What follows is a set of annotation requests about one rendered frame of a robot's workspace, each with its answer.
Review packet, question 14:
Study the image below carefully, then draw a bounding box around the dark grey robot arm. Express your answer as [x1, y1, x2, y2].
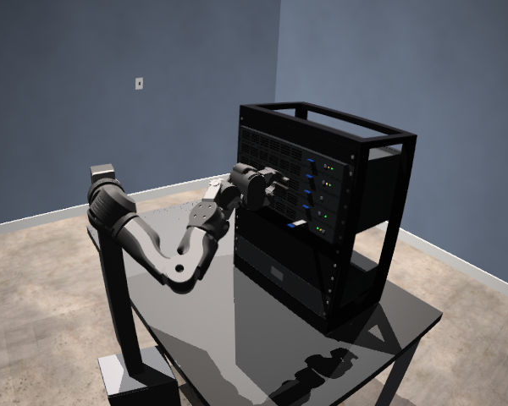
[87, 170, 241, 294]

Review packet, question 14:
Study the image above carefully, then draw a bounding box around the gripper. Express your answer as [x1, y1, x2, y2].
[226, 163, 290, 211]

